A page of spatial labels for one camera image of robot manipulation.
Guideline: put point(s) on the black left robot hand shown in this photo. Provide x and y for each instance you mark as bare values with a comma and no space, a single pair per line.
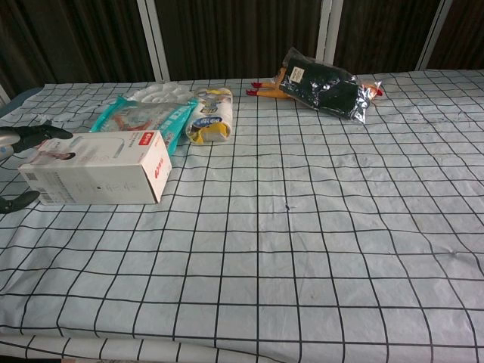
36,134

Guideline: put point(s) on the white cardboard product box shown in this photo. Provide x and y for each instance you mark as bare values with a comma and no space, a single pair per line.
98,166

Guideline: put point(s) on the teal plastic package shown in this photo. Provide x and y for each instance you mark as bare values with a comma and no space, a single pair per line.
151,117

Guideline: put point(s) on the white crinkled plastic bag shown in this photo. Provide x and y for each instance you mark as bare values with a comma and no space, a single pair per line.
160,92

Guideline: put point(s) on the white yellow snack bag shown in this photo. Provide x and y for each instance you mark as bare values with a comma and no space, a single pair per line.
211,115

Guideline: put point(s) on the dark curtain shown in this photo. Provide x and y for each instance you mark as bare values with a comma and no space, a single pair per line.
242,34

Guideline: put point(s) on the yellow rubber chicken toy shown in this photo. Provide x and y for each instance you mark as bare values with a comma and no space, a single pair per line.
266,90

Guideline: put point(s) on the white black grid tablecloth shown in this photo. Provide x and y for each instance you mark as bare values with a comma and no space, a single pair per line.
264,227

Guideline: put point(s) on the dark cloth in clear bag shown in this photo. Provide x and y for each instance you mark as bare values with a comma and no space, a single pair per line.
321,90

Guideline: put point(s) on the white partition frame post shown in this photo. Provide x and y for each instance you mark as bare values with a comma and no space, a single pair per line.
435,34
153,38
329,26

